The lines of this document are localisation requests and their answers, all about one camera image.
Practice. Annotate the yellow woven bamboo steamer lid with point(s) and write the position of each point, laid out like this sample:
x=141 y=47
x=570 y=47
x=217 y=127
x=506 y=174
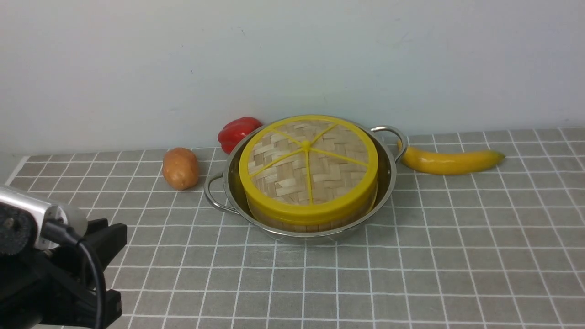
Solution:
x=308 y=158

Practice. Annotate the yellow rimmed bamboo steamer basket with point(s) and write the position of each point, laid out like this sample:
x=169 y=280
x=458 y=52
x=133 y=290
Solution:
x=315 y=217

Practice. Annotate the stainless steel pot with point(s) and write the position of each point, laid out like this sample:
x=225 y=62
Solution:
x=225 y=193

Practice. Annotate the red bell pepper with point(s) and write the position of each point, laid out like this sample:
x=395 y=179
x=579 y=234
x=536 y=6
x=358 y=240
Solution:
x=235 y=131

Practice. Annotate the brown potato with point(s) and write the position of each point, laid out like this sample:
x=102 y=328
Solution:
x=180 y=168

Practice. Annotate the yellow plastic banana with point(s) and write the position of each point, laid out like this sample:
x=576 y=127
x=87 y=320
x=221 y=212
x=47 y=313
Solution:
x=462 y=163

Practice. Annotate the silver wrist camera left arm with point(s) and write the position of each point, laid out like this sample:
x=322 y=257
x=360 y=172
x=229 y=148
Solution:
x=36 y=219

